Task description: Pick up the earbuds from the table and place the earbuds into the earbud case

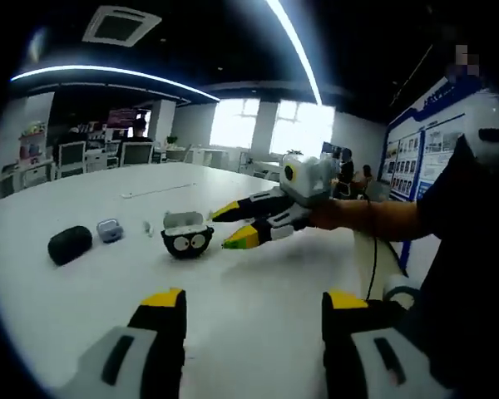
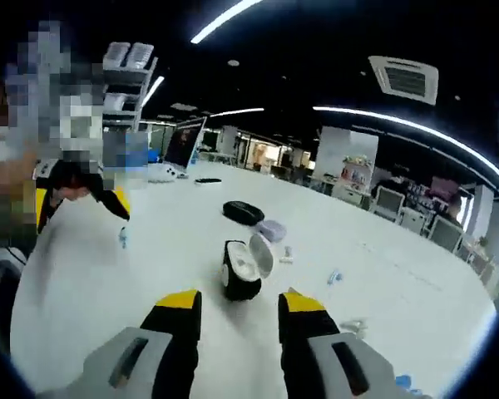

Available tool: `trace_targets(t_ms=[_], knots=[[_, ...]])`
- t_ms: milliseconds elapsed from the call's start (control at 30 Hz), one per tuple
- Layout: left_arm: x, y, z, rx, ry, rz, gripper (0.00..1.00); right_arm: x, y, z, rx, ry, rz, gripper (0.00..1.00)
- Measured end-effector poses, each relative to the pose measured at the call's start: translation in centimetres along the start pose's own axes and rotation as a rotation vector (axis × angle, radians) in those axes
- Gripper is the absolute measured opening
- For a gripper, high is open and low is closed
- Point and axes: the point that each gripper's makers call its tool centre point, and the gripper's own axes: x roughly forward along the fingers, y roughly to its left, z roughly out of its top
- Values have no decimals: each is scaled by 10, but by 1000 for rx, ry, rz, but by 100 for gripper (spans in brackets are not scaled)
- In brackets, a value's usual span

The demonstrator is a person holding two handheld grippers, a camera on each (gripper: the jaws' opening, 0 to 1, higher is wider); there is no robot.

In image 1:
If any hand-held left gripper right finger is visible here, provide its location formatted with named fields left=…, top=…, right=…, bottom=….
left=321, top=289, right=457, bottom=399

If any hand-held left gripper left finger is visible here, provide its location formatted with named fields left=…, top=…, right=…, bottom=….
left=57, top=287, right=188, bottom=399

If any black googly-eyed earbud case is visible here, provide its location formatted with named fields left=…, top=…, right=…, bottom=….
left=161, top=210, right=215, bottom=259

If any lilac earbud case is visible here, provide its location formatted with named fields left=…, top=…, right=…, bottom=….
left=96, top=219, right=123, bottom=244

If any black oval earbud case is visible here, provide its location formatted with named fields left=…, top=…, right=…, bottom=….
left=47, top=225, right=93, bottom=266

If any person's right hand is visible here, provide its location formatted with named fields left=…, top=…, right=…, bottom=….
left=308, top=199, right=346, bottom=230

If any bright office window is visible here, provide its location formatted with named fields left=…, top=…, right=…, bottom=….
left=210, top=99, right=336, bottom=158

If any white table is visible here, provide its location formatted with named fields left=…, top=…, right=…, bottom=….
left=0, top=160, right=408, bottom=399

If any white mesh office chair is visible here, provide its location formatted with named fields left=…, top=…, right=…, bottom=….
left=57, top=140, right=87, bottom=179
left=120, top=141, right=156, bottom=168

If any long curved ceiling light strip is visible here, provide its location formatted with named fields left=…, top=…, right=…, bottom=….
left=265, top=0, right=322, bottom=103

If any person's black shirt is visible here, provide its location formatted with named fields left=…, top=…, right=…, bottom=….
left=403, top=128, right=499, bottom=399

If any purple screen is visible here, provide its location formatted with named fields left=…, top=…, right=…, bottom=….
left=107, top=108, right=139, bottom=126

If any short curved ceiling light strip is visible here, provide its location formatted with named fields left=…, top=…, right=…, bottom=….
left=10, top=64, right=221, bottom=102

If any ceiling air conditioner vent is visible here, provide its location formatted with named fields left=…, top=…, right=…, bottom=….
left=82, top=6, right=162, bottom=47

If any shelf with colourful items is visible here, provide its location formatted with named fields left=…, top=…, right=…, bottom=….
left=18, top=121, right=50, bottom=162

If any white partition panel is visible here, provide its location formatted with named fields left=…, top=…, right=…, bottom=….
left=0, top=91, right=56, bottom=186

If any blue and white wall board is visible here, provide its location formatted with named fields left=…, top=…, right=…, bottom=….
left=378, top=76, right=499, bottom=204

